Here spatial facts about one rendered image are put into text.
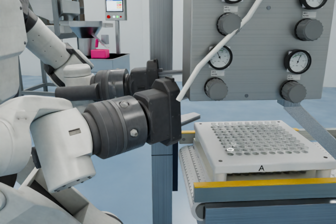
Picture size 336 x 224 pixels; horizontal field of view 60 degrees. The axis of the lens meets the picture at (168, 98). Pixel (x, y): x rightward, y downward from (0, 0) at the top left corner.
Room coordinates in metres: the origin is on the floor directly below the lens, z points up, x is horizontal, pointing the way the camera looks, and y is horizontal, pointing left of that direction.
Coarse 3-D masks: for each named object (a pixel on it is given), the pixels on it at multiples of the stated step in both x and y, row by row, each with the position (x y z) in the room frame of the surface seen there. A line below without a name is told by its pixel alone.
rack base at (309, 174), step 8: (200, 144) 0.70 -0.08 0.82; (200, 152) 0.65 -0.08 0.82; (200, 160) 0.63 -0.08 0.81; (208, 168) 0.57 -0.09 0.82; (208, 176) 0.54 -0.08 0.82; (232, 176) 0.54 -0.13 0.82; (240, 176) 0.54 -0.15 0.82; (248, 176) 0.54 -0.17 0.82; (256, 176) 0.54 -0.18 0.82; (264, 176) 0.54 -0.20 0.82; (272, 176) 0.54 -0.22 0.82; (280, 176) 0.54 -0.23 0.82; (288, 176) 0.54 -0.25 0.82; (296, 176) 0.54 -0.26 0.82; (304, 176) 0.54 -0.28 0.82; (312, 176) 0.54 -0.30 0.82
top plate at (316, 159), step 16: (208, 128) 0.69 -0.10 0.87; (288, 128) 0.69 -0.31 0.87; (208, 144) 0.59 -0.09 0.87; (304, 144) 0.59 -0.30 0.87; (208, 160) 0.55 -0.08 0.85; (224, 160) 0.52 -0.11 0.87; (240, 160) 0.52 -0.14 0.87; (256, 160) 0.52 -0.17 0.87; (272, 160) 0.52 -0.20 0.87; (288, 160) 0.52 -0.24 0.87; (304, 160) 0.52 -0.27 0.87; (320, 160) 0.52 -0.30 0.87
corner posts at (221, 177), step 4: (196, 136) 0.72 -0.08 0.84; (196, 140) 0.72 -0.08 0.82; (316, 172) 0.53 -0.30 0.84; (320, 172) 0.52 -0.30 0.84; (324, 172) 0.52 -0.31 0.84; (328, 172) 0.52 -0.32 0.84; (212, 176) 0.52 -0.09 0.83; (216, 176) 0.50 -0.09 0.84; (220, 176) 0.50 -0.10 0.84; (224, 176) 0.50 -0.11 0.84; (316, 176) 0.53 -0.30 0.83; (320, 176) 0.52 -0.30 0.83; (324, 176) 0.52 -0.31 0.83; (328, 176) 0.52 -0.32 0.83; (212, 180) 0.51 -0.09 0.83; (216, 180) 0.50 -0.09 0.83; (220, 180) 0.50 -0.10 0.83; (224, 180) 0.50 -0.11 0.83
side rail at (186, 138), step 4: (300, 128) 0.79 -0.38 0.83; (328, 128) 0.79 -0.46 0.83; (332, 128) 0.79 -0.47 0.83; (300, 132) 0.77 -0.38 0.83; (304, 132) 0.77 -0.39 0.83; (332, 132) 0.78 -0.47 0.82; (184, 136) 0.75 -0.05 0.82; (188, 136) 0.75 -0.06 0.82; (192, 136) 0.75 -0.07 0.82; (304, 136) 0.77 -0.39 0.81; (308, 136) 0.77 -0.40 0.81; (180, 140) 0.75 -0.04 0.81; (184, 140) 0.75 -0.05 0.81; (188, 140) 0.75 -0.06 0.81; (192, 140) 0.75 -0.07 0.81
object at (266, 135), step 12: (228, 132) 0.64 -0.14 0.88; (240, 132) 0.64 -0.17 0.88; (252, 132) 0.65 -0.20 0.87; (264, 132) 0.64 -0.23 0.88; (276, 132) 0.64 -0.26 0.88; (240, 144) 0.58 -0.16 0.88; (252, 144) 0.57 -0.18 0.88; (264, 144) 0.58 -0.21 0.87; (276, 144) 0.58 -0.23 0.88; (288, 144) 0.58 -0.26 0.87
